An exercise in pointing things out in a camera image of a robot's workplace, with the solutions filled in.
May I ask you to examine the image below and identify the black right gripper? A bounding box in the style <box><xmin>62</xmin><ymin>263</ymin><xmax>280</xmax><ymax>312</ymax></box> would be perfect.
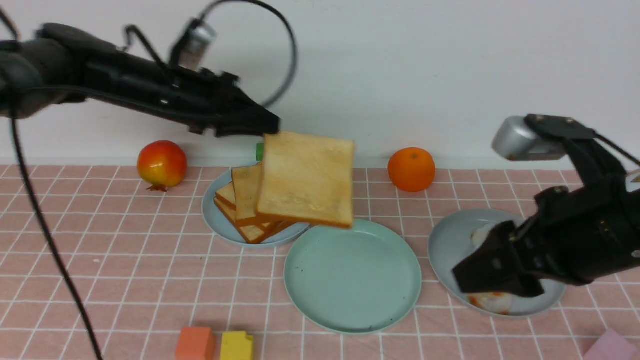
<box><xmin>452</xmin><ymin>186</ymin><xmax>639</xmax><ymax>298</ymax></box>

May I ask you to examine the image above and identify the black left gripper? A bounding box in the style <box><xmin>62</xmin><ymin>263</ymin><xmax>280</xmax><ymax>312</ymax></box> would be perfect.
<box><xmin>158</xmin><ymin>69</ymin><xmax>281</xmax><ymax>138</ymax></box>

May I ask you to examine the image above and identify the toast slice moved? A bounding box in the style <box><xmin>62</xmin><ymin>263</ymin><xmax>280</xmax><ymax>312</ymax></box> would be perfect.
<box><xmin>231</xmin><ymin>162</ymin><xmax>278</xmax><ymax>231</ymax></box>
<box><xmin>255</xmin><ymin>131</ymin><xmax>355</xmax><ymax>229</ymax></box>

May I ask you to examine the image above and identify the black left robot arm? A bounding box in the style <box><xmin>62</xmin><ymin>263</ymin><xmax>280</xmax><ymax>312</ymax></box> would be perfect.
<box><xmin>0</xmin><ymin>23</ymin><xmax>281</xmax><ymax>138</ymax></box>

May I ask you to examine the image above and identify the green foam cube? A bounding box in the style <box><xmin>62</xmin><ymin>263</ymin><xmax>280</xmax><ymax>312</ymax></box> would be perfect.
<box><xmin>254</xmin><ymin>142</ymin><xmax>265</xmax><ymax>162</ymax></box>

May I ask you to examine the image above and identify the fried egg front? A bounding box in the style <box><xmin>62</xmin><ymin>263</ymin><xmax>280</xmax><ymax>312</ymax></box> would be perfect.
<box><xmin>467</xmin><ymin>292</ymin><xmax>514</xmax><ymax>316</ymax></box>

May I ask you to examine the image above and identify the fried egg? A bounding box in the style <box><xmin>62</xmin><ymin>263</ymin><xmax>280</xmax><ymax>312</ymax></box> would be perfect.
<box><xmin>470</xmin><ymin>223</ymin><xmax>497</xmax><ymax>251</ymax></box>
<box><xmin>467</xmin><ymin>292</ymin><xmax>514</xmax><ymax>316</ymax></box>

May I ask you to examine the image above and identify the fried egg back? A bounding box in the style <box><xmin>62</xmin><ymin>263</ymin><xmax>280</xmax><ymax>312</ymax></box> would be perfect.
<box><xmin>470</xmin><ymin>223</ymin><xmax>497</xmax><ymax>251</ymax></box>

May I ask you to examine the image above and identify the grey egg plate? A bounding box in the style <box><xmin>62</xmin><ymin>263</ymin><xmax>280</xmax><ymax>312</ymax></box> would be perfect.
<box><xmin>427</xmin><ymin>209</ymin><xmax>567</xmax><ymax>319</ymax></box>

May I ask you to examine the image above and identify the toast slice upper remaining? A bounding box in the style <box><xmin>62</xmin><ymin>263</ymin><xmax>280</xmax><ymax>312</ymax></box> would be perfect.
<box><xmin>215</xmin><ymin>182</ymin><xmax>236</xmax><ymax>210</ymax></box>

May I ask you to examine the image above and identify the toast slice remaining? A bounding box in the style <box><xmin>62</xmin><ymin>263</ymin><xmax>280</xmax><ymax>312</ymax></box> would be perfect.
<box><xmin>214</xmin><ymin>196</ymin><xmax>294</xmax><ymax>245</ymax></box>
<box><xmin>215</xmin><ymin>182</ymin><xmax>236</xmax><ymax>210</ymax></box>

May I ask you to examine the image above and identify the red yellow pomegranate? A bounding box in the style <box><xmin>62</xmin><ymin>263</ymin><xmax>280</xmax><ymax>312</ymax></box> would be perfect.
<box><xmin>136</xmin><ymin>140</ymin><xmax>188</xmax><ymax>193</ymax></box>

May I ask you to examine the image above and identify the light blue bread plate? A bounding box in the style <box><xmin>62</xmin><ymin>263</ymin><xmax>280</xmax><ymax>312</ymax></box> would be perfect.
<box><xmin>201</xmin><ymin>168</ymin><xmax>310</xmax><ymax>249</ymax></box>

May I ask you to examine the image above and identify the toast slice bottom remaining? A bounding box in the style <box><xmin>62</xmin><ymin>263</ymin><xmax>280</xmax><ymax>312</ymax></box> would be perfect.
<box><xmin>214</xmin><ymin>196</ymin><xmax>294</xmax><ymax>245</ymax></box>

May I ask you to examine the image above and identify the orange fruit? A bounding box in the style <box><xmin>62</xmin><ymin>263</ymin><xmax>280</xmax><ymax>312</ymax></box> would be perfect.
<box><xmin>387</xmin><ymin>146</ymin><xmax>436</xmax><ymax>193</ymax></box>

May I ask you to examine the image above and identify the pink foam block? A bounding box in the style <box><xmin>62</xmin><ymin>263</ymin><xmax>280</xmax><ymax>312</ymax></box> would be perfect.
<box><xmin>582</xmin><ymin>328</ymin><xmax>638</xmax><ymax>360</ymax></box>

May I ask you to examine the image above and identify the green centre plate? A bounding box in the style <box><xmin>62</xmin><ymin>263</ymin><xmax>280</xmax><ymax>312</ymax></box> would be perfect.
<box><xmin>283</xmin><ymin>219</ymin><xmax>423</xmax><ymax>335</ymax></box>

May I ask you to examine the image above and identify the pink checked tablecloth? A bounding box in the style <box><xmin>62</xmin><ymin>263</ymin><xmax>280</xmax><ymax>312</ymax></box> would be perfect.
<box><xmin>30</xmin><ymin>166</ymin><xmax>640</xmax><ymax>360</ymax></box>

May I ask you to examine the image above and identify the yellow foam block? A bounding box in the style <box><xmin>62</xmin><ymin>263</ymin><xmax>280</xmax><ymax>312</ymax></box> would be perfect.
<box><xmin>219</xmin><ymin>331</ymin><xmax>255</xmax><ymax>360</ymax></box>

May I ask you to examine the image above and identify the orange foam block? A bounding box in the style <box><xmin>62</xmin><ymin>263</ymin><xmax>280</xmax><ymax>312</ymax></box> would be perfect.
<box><xmin>174</xmin><ymin>326</ymin><xmax>215</xmax><ymax>360</ymax></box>

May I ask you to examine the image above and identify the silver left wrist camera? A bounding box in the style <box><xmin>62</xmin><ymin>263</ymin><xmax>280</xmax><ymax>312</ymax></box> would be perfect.
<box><xmin>167</xmin><ymin>18</ymin><xmax>217</xmax><ymax>71</ymax></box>

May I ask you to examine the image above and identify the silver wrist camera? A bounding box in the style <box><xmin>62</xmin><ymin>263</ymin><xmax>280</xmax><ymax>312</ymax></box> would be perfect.
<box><xmin>491</xmin><ymin>116</ymin><xmax>566</xmax><ymax>162</ymax></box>
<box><xmin>167</xmin><ymin>18</ymin><xmax>217</xmax><ymax>71</ymax></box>

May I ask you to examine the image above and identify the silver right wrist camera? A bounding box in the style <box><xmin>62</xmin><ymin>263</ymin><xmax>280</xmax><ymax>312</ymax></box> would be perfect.
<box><xmin>491</xmin><ymin>116</ymin><xmax>566</xmax><ymax>162</ymax></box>

